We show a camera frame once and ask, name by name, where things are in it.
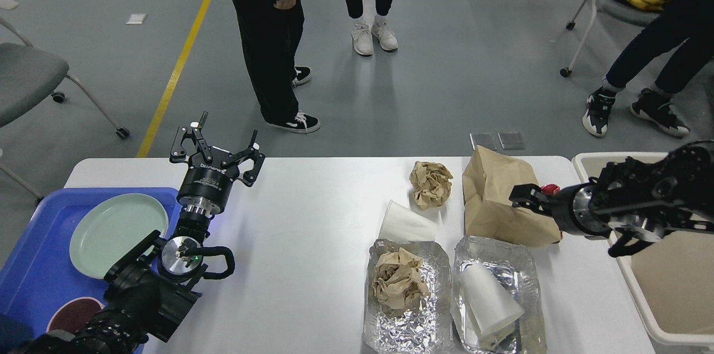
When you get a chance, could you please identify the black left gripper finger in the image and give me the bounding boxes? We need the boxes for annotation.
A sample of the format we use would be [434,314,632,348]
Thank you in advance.
[170,111,214,165]
[223,130,266,187]

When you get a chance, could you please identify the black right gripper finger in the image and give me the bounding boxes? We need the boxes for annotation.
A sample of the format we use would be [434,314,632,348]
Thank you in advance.
[508,184,555,216]

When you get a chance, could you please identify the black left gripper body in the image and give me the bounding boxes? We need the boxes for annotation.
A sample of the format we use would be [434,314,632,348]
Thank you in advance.
[177,163,240,215]

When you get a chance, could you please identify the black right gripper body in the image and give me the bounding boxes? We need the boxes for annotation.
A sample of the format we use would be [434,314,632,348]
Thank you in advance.
[550,183,611,240]

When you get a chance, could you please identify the brown paper bag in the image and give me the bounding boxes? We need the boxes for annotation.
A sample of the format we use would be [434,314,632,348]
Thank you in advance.
[462,146,563,248]

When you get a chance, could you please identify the brown paper ball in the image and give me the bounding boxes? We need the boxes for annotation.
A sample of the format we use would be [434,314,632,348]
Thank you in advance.
[409,161,454,210]

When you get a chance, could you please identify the green plate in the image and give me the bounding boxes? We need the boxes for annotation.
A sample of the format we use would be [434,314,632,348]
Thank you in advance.
[69,192,169,279]

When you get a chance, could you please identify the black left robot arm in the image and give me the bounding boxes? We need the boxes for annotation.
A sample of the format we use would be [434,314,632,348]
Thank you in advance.
[10,112,265,353]

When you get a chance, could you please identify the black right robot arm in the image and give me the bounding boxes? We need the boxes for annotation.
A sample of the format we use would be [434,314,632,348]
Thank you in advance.
[509,140,713,258]

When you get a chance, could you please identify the red foil wrapper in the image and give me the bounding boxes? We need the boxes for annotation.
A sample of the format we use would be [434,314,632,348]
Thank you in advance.
[541,183,561,196]

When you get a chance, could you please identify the beige plastic bin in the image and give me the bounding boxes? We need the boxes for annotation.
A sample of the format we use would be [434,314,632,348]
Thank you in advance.
[572,152,714,348]

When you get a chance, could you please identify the crumpled brown paper on foil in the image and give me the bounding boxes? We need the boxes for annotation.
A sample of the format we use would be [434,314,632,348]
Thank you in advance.
[372,248,431,315]

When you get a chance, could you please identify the person in black trousers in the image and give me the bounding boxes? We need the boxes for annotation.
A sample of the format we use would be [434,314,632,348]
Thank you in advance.
[231,0,321,134]

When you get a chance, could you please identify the aluminium foil sheet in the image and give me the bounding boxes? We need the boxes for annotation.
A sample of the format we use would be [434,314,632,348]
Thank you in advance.
[362,239,453,353]

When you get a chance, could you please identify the grey chair left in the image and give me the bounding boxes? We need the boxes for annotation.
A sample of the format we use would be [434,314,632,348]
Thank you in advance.
[0,15,130,198]

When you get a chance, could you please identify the blue plastic tray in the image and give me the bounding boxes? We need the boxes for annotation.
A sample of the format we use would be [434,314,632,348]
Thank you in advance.
[2,187,181,337]

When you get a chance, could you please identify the person in dark jeans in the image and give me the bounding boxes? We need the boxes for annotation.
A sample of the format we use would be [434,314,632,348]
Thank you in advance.
[582,0,713,138]

